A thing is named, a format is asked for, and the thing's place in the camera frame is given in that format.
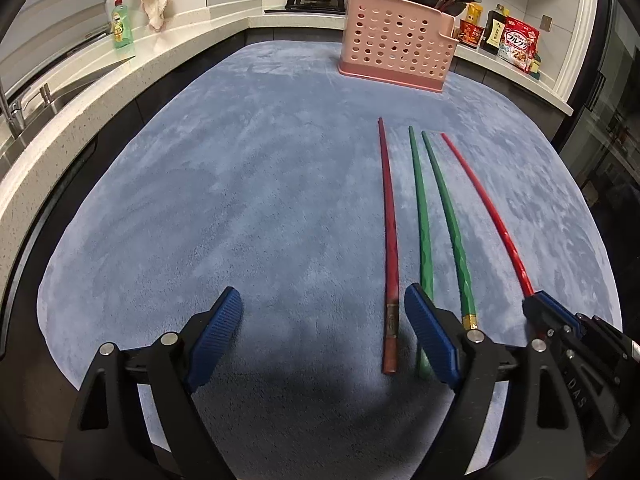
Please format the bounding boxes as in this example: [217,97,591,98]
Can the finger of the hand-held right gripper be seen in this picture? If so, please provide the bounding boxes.
[521,296,561,339]
[533,291,584,329]

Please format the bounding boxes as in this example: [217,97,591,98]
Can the bright red chopstick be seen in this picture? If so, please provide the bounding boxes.
[440,132,535,297]

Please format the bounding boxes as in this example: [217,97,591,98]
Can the blue plush mat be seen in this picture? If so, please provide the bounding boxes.
[37,40,623,466]

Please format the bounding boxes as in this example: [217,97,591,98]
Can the red and white cereal bag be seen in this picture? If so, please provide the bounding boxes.
[499,16,541,72]

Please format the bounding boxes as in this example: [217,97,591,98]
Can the maroon chopstick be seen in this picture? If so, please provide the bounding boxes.
[377,118,401,375]

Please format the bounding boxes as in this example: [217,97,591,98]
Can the dark soy sauce bottle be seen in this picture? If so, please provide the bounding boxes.
[480,5,507,56]

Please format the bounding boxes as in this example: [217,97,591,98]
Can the dark glass door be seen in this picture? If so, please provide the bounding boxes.
[557,0,640,241]

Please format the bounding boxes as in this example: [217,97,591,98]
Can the chrome kitchen faucet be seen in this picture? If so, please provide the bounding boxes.
[0,87,26,138]

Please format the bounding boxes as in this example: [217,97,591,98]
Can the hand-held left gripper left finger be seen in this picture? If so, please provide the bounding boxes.
[60,285,245,480]

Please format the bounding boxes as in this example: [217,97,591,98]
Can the green dish soap bottle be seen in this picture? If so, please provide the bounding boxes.
[111,0,136,50]

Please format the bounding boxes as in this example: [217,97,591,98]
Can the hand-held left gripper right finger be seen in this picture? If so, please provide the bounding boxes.
[404,283,591,480]

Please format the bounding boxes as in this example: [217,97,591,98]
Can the pink perforated utensil basket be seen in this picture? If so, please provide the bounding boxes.
[337,0,460,93]

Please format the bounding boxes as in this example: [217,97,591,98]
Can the black gas stove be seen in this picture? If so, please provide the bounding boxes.
[264,0,351,14]

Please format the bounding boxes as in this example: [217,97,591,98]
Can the white window blinds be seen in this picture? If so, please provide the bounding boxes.
[0,0,113,91]

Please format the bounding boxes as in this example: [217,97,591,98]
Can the green chopstick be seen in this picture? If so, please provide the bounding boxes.
[421,130,479,331]
[407,126,434,380]

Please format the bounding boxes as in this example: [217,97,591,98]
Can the stainless steel sink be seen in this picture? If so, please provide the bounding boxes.
[0,67,116,161]

